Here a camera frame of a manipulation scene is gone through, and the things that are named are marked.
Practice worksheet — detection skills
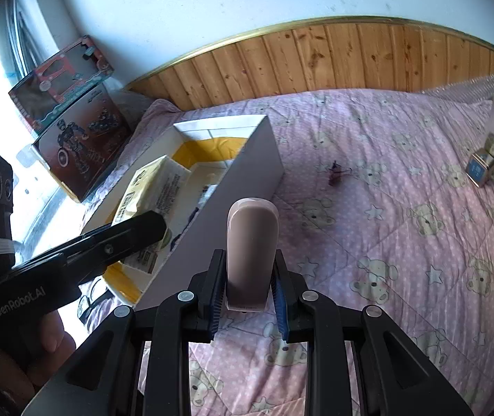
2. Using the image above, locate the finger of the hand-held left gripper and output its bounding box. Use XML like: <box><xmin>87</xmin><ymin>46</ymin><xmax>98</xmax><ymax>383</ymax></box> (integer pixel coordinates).
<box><xmin>58</xmin><ymin>210</ymin><xmax>169</xmax><ymax>286</ymax></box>

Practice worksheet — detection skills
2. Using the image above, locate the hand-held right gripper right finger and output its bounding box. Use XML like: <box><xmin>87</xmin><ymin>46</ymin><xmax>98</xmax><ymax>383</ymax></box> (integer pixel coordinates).
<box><xmin>273</xmin><ymin>249</ymin><xmax>476</xmax><ymax>416</ymax></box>

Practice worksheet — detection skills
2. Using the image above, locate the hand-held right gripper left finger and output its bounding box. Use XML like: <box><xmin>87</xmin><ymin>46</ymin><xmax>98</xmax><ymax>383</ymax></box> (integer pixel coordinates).
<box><xmin>22</xmin><ymin>249</ymin><xmax>229</xmax><ymax>416</ymax></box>

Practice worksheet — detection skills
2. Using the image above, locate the yellow tissue pack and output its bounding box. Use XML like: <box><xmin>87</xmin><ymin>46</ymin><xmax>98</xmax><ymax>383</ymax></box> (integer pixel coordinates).
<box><xmin>110</xmin><ymin>155</ymin><xmax>194</xmax><ymax>276</ymax></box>

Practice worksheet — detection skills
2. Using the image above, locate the pink power bank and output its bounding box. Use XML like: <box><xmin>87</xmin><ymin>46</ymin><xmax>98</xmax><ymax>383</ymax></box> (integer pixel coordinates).
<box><xmin>225</xmin><ymin>198</ymin><xmax>281</xmax><ymax>313</ymax></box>

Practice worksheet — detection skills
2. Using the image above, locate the white cardboard box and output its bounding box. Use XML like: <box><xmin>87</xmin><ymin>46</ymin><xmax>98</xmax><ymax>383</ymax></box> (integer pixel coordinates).
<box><xmin>80</xmin><ymin>114</ymin><xmax>285</xmax><ymax>313</ymax></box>

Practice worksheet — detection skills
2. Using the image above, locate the person's left hand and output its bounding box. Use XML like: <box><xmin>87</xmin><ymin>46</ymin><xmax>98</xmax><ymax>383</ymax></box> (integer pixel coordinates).
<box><xmin>0</xmin><ymin>310</ymin><xmax>77</xmax><ymax>400</ymax></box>

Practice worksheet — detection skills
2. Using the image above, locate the robot toy box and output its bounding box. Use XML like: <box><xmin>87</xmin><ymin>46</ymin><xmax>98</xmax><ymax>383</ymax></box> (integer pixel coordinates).
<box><xmin>8</xmin><ymin>35</ymin><xmax>129</xmax><ymax>203</ymax></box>

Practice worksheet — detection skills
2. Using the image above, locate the pink bear printed blanket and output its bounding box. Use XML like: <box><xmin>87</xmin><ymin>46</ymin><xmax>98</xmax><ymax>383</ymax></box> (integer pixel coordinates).
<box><xmin>80</xmin><ymin>88</ymin><xmax>494</xmax><ymax>416</ymax></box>

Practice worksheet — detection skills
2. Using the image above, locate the purple binder clip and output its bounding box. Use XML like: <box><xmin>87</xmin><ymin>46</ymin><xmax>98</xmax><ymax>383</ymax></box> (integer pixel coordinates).
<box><xmin>326</xmin><ymin>161</ymin><xmax>352</xmax><ymax>187</ymax></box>

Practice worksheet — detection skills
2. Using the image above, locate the clear bubble wrap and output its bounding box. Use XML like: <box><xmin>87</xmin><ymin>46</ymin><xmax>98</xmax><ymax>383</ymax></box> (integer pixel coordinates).
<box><xmin>420</xmin><ymin>70</ymin><xmax>494</xmax><ymax>105</ymax></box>

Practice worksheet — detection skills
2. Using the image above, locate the window frame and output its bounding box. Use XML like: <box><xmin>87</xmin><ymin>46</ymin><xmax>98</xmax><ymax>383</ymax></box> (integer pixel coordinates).
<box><xmin>0</xmin><ymin>0</ymin><xmax>59</xmax><ymax>81</ymax></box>

